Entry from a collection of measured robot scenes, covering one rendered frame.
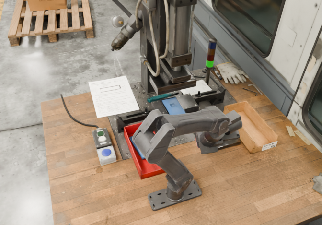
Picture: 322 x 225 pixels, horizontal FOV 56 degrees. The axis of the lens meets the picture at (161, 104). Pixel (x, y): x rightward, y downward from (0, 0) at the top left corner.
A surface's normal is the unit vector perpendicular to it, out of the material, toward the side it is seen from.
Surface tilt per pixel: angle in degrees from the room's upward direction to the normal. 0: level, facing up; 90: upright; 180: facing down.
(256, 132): 0
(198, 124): 87
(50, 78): 0
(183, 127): 88
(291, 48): 90
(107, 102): 1
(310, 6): 90
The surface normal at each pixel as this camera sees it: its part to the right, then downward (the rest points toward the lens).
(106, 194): 0.01, -0.76
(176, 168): 0.55, 0.52
